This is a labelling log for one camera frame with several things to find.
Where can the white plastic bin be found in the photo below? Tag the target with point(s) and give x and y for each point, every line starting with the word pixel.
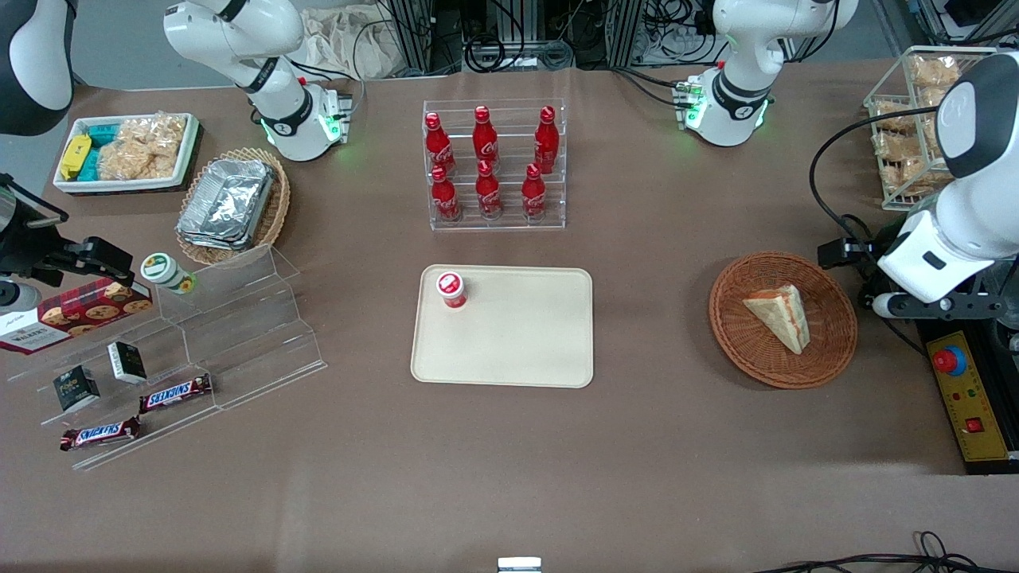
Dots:
pixel 119 186

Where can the green and white yogurt cup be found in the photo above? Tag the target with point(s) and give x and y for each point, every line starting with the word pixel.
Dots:
pixel 163 270

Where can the brown Snickers bar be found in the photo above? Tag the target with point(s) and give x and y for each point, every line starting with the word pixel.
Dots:
pixel 99 434
pixel 175 393

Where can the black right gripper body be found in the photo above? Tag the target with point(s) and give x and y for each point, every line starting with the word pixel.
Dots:
pixel 25 248

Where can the red and white cup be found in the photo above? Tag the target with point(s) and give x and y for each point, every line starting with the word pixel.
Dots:
pixel 450 288

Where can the oval light wicker basket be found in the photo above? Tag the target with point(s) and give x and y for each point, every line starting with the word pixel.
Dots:
pixel 275 211

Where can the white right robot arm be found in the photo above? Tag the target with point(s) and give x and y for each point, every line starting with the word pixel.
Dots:
pixel 279 103

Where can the beige crumpled cloth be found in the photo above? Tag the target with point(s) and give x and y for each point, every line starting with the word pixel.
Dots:
pixel 342 44

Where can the yellow snack pack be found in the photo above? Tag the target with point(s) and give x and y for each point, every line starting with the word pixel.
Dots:
pixel 76 155

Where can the triangular sandwich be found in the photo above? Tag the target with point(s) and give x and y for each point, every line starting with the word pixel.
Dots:
pixel 784 318

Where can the beige plastic tray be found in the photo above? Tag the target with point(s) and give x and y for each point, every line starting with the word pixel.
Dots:
pixel 517 334

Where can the clear acrylic bottle rack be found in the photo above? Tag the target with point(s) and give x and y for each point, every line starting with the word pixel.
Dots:
pixel 509 223

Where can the clear bag of fried snacks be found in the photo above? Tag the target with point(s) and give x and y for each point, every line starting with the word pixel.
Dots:
pixel 915 179
pixel 935 72
pixel 893 115
pixel 899 147

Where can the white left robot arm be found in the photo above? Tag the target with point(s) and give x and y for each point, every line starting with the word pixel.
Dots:
pixel 740 95

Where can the aluminium frame post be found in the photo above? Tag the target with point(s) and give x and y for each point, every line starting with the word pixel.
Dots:
pixel 410 36
pixel 625 32

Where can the clear acrylic stepped display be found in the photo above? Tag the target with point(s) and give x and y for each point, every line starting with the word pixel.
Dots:
pixel 263 350

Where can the round brown wicker basket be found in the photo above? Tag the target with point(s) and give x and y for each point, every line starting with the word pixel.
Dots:
pixel 748 350

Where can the stack of foil trays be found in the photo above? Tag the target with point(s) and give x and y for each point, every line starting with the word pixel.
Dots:
pixel 227 203

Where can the small black carton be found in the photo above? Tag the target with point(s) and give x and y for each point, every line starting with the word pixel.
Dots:
pixel 127 362
pixel 76 388

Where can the yellow emergency stop control box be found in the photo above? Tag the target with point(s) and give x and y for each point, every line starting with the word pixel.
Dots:
pixel 975 398

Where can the red tartan cookie box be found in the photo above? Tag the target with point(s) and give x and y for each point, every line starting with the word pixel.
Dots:
pixel 80 309

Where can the clear bag of rice crackers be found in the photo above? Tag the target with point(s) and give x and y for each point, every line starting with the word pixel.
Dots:
pixel 131 163
pixel 155 131

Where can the red cola bottle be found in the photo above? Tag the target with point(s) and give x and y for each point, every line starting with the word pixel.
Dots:
pixel 445 197
pixel 533 195
pixel 485 139
pixel 546 142
pixel 488 193
pixel 437 147

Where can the teal snack pack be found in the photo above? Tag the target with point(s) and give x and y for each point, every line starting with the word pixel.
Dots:
pixel 102 132
pixel 90 165

